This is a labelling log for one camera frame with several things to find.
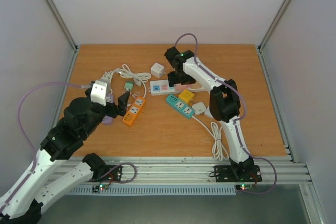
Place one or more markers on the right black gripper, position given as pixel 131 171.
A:
pixel 178 78

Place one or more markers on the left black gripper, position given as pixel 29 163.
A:
pixel 123 102

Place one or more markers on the pink cube socket adapter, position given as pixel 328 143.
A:
pixel 181 87

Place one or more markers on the yellow cube socket adapter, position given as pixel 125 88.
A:
pixel 186 96

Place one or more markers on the white square charger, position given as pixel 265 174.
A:
pixel 207 113

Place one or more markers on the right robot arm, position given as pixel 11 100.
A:
pixel 224 104

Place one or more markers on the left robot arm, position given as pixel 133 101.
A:
pixel 31 196

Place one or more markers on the green small plug adapter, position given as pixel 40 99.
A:
pixel 129 86

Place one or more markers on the white round plug charger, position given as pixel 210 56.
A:
pixel 199 108

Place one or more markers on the orange power strip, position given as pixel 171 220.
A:
pixel 134 111

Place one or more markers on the white cube charger back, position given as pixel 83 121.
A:
pixel 157 70

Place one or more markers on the white long power strip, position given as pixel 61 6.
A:
pixel 161 87

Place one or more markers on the teal power strip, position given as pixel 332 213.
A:
pixel 179 106

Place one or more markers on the purple power strip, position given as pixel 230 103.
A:
pixel 108 120

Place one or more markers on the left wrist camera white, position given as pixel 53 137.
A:
pixel 100 89

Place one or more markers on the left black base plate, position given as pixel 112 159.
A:
pixel 113 172

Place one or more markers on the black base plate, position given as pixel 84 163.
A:
pixel 223 173
pixel 113 172

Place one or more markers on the grey slotted cable duct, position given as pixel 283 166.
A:
pixel 155 190

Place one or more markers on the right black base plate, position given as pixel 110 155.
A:
pixel 223 173

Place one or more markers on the aluminium rail frame front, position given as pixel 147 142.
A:
pixel 196 170

